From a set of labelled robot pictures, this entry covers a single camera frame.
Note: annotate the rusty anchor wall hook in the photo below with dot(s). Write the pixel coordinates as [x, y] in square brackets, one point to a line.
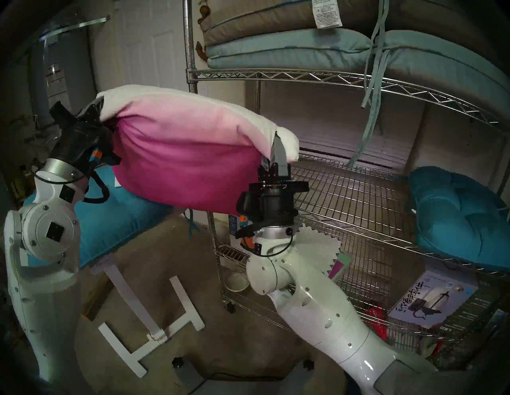
[200, 51]

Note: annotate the black base knob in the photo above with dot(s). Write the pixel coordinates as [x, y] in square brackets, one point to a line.
[308, 364]
[178, 362]

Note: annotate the white wall light switch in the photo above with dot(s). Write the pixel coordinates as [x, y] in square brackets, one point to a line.
[203, 90]

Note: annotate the white window blinds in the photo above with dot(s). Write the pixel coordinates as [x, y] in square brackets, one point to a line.
[338, 115]

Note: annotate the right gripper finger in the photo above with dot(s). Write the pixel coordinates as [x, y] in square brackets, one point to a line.
[279, 159]
[265, 171]

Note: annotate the lamp picture cardboard box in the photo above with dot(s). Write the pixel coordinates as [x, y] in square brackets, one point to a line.
[430, 298]

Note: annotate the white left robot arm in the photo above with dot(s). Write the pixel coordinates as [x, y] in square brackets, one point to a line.
[44, 239]

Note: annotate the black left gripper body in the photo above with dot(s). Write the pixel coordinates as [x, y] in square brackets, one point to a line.
[79, 143]

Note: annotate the green paper sheet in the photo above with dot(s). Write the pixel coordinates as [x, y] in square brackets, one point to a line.
[346, 261]

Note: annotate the teal tufted seat cushion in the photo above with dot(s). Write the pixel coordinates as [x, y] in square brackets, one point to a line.
[119, 223]
[458, 219]

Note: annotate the tan bench cushion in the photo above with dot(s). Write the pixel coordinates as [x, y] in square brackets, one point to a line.
[259, 20]

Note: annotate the white cushion care label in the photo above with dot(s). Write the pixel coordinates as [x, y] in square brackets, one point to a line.
[326, 14]

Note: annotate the grey water heater tank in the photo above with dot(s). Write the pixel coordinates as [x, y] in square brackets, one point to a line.
[67, 59]

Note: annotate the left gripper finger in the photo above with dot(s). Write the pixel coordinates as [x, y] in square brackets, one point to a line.
[95, 111]
[61, 113]

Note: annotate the wooden board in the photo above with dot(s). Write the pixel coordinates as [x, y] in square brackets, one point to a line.
[95, 298]

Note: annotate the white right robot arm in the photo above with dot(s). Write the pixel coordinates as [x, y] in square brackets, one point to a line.
[318, 314]

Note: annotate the small metal bowl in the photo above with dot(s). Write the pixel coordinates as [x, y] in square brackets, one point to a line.
[237, 282]

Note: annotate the red plastic item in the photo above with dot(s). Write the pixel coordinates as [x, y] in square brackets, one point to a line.
[378, 322]

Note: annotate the utility pump cardboard box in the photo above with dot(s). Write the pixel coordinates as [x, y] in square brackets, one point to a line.
[235, 225]

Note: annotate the white panel door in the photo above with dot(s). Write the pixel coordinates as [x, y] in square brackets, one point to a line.
[159, 47]

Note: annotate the white pink flamingo pillow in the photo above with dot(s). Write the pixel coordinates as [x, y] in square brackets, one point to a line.
[179, 159]

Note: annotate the white folding table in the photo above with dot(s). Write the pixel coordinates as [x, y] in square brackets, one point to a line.
[185, 298]

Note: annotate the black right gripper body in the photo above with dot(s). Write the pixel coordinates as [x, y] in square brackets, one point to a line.
[277, 207]

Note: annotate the light blue bench cushion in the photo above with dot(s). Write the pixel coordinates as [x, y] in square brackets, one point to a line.
[299, 49]

